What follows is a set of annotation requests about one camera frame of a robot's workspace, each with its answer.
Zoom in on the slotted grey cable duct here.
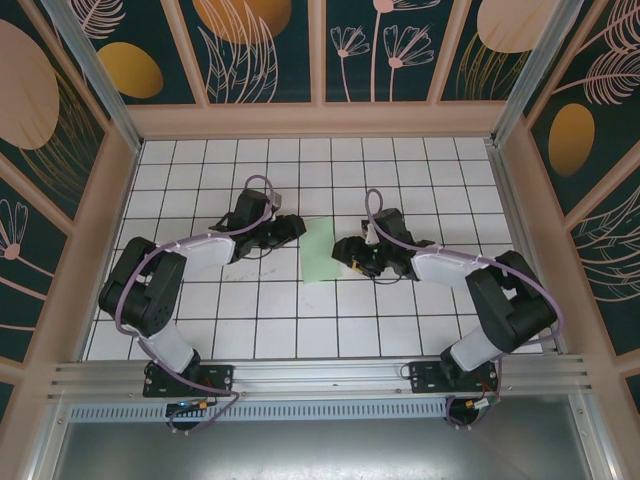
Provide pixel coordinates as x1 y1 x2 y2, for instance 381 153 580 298
67 397 451 424

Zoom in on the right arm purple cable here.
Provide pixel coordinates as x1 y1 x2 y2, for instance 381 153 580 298
364 188 562 431

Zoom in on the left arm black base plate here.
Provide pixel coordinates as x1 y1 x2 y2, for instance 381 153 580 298
142 363 236 400

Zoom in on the aluminium side rail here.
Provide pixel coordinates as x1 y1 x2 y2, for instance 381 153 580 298
487 142 571 357

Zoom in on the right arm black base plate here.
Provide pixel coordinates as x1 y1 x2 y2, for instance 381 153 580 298
408 360 501 396

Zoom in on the grey metal sheet panel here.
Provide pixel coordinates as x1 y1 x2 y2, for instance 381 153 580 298
29 394 616 480

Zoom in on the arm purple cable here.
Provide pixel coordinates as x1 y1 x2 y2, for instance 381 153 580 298
364 188 562 431
113 174 279 435

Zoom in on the aluminium frame post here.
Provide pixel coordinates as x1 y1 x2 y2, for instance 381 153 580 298
489 0 586 149
39 0 146 154

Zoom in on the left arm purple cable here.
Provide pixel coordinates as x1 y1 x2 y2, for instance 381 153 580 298
113 174 279 435

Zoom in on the aluminium mounting rail beam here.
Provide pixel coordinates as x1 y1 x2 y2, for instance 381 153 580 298
47 353 596 401

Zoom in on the light green paper sheet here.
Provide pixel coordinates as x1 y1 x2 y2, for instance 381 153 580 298
299 215 344 286

